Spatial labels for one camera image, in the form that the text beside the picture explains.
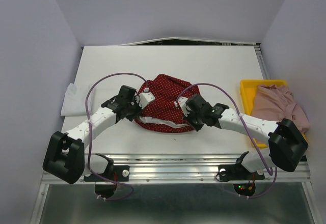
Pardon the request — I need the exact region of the red polka dot skirt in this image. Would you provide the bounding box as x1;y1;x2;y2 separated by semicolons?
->
135;74;200;133

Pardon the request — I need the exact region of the white skirt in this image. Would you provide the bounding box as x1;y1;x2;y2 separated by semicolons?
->
61;83;93;117

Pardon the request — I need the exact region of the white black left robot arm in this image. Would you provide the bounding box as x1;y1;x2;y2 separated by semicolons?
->
42;86;142;184

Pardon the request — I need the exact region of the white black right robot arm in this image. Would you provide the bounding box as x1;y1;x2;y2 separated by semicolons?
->
177;94;308;181

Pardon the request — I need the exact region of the yellow plastic tray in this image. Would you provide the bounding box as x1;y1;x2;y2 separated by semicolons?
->
240;79;288;149

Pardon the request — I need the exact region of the pink skirt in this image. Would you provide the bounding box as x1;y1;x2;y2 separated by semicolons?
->
251;85;310;133

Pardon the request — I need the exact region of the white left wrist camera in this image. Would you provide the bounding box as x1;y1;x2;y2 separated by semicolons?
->
139;92;155;109

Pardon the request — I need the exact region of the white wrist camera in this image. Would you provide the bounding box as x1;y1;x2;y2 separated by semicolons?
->
139;92;155;109
174;97;189;117

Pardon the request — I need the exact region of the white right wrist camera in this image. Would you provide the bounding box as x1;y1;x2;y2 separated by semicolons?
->
174;97;189;117

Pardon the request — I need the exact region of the aluminium mounting rail frame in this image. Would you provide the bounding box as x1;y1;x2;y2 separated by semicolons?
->
32;44;322;223

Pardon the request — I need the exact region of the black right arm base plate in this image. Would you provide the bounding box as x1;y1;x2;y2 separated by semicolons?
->
215;164;265;182

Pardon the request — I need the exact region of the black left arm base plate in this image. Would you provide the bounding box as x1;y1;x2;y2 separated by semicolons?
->
84;165;130;182

